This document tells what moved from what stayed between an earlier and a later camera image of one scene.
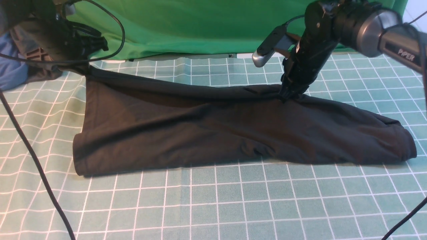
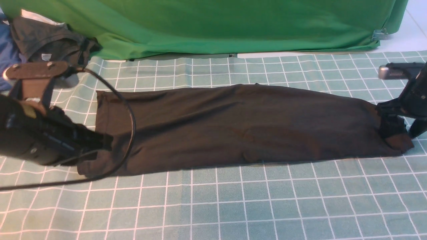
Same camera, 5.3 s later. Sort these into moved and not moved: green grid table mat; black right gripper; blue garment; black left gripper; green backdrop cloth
Moved: black left gripper; black right gripper
Not moved: green backdrop cloth; green grid table mat; blue garment
